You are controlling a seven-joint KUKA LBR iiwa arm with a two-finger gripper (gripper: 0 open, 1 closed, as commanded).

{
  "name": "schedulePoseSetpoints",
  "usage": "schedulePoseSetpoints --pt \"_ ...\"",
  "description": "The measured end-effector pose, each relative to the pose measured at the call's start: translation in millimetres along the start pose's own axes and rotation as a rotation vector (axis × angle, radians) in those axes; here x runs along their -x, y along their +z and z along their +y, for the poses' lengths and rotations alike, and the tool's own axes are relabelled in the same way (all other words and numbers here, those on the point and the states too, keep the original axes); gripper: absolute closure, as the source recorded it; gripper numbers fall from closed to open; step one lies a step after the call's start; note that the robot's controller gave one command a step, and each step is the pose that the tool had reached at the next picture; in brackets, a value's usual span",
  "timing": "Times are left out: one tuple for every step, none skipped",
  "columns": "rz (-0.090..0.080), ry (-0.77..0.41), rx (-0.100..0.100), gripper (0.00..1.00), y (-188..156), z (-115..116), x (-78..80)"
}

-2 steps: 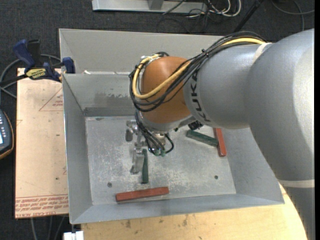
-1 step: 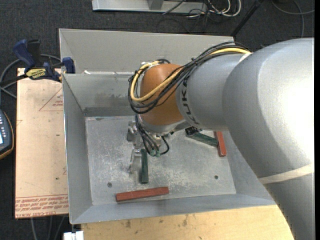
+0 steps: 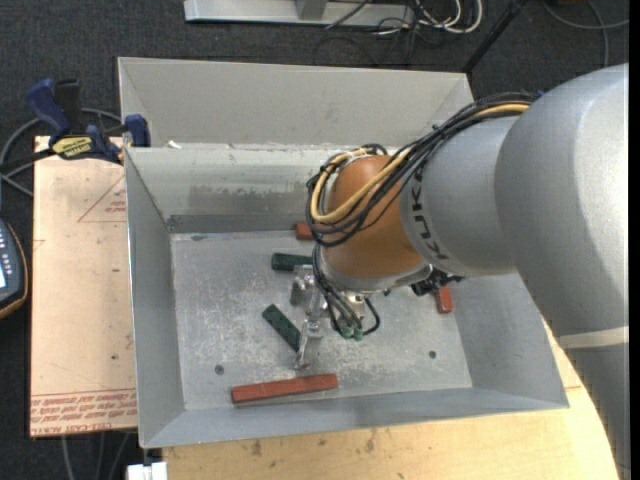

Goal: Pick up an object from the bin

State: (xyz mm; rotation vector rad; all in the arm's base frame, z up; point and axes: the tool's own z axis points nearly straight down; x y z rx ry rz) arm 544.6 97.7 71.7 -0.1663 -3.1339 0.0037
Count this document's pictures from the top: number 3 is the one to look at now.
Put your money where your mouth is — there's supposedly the dark green flat block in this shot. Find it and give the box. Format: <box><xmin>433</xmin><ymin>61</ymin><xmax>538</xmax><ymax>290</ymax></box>
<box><xmin>270</xmin><ymin>252</ymin><xmax>316</xmax><ymax>272</ymax></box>
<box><xmin>261</xmin><ymin>303</ymin><xmax>304</xmax><ymax>353</ymax></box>

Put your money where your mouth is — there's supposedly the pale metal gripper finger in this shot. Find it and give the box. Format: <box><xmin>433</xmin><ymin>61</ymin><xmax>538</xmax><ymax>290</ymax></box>
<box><xmin>308</xmin><ymin>318</ymin><xmax>325</xmax><ymax>365</ymax></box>
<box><xmin>293</xmin><ymin>321</ymin><xmax>313</xmax><ymax>370</ymax></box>

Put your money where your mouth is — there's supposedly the long red-brown flat block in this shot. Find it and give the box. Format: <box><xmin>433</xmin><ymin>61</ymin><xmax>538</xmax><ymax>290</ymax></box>
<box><xmin>230</xmin><ymin>373</ymin><xmax>340</xmax><ymax>405</ymax></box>

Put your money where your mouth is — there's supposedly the brown cardboard board red print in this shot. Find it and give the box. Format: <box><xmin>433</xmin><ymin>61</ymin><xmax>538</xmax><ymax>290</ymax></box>
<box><xmin>29</xmin><ymin>135</ymin><xmax>139</xmax><ymax>438</ymax></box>

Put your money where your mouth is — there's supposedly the grey metal bin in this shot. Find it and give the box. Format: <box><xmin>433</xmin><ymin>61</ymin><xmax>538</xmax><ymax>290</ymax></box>
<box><xmin>117</xmin><ymin>56</ymin><xmax>570</xmax><ymax>449</ymax></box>

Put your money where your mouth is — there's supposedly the black cylinder on white bracket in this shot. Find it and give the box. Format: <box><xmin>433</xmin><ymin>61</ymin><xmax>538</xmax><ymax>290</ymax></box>
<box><xmin>410</xmin><ymin>272</ymin><xmax>464</xmax><ymax>299</ymax></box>

